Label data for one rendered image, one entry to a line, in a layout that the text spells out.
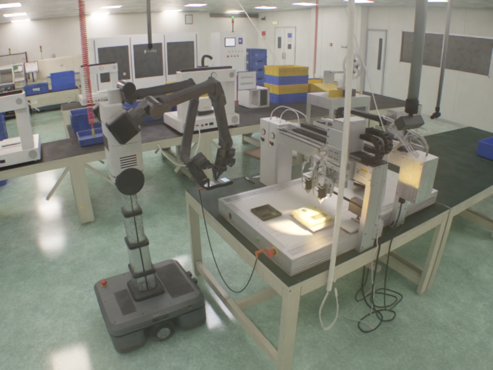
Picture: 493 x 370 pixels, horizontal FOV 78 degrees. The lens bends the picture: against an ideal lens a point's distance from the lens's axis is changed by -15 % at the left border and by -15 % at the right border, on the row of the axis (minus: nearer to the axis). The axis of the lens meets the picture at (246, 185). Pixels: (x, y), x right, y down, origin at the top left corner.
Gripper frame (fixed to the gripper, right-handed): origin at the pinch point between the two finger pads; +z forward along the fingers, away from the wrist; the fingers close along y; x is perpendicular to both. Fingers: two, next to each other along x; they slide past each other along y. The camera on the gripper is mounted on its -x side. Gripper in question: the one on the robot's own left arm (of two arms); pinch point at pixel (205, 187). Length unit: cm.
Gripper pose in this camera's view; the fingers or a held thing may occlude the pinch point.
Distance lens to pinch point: 219.0
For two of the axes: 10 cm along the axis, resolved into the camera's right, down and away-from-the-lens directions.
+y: -6.1, -3.2, 7.3
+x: -6.9, 6.7, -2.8
